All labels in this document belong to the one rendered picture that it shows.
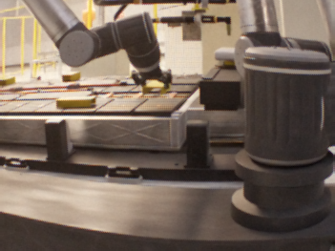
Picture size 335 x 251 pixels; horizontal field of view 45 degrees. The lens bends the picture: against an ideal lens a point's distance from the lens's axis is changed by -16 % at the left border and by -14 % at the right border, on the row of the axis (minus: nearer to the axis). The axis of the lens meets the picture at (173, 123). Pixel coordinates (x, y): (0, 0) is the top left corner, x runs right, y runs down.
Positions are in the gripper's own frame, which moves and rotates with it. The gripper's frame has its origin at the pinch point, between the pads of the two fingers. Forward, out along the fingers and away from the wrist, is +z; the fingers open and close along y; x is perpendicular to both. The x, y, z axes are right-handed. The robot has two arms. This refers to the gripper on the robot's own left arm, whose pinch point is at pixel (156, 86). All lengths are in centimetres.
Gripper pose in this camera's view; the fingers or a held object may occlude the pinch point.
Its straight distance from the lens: 170.2
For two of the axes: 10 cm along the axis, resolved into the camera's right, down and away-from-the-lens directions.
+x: 0.9, -8.8, 4.6
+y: 9.8, 0.1, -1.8
